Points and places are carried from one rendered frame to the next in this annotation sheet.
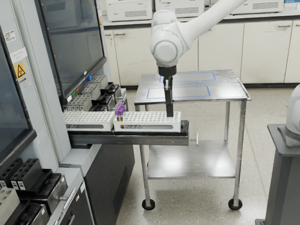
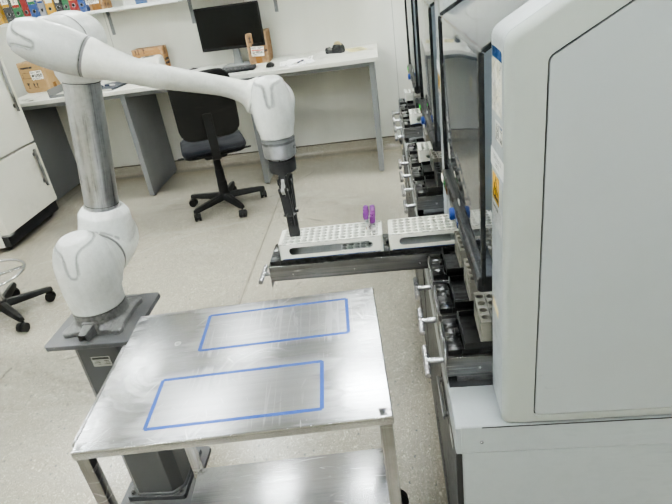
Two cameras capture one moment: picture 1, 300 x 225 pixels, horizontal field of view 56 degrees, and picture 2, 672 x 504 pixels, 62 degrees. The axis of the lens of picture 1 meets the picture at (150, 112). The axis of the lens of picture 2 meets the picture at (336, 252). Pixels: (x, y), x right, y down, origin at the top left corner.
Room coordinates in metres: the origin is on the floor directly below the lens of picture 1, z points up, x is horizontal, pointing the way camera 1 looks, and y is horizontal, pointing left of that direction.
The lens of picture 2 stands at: (2.56, -0.08, 1.55)
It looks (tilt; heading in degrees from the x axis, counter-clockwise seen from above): 27 degrees down; 176
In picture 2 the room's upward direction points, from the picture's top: 9 degrees counter-clockwise
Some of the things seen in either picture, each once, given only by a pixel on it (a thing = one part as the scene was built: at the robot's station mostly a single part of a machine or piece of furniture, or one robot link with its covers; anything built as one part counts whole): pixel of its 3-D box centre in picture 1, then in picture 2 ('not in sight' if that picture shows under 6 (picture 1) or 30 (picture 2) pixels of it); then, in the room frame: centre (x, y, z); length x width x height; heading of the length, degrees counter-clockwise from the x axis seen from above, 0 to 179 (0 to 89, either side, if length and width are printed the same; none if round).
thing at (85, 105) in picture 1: (85, 105); (461, 250); (1.33, 0.33, 0.85); 0.12 x 0.02 x 0.06; 169
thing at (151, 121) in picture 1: (147, 122); (331, 241); (1.12, 0.01, 0.83); 0.30 x 0.10 x 0.06; 79
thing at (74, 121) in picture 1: (82, 122); (440, 231); (1.18, 0.32, 0.83); 0.30 x 0.10 x 0.06; 79
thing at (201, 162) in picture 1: (189, 140); (276, 487); (1.57, -0.25, 0.41); 0.67 x 0.46 x 0.82; 83
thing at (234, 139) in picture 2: not in sight; (214, 140); (-1.49, -0.56, 0.52); 0.64 x 0.60 x 1.05; 9
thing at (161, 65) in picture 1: (166, 58); (279, 147); (1.10, -0.09, 1.13); 0.09 x 0.09 x 0.06
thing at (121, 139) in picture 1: (120, 132); (379, 254); (1.14, 0.15, 0.78); 0.73 x 0.14 x 0.09; 79
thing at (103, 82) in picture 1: (103, 83); (482, 318); (1.63, 0.27, 0.85); 0.12 x 0.02 x 0.06; 168
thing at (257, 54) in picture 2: not in sight; (259, 46); (-2.32, -0.12, 1.02); 0.22 x 0.17 x 0.24; 169
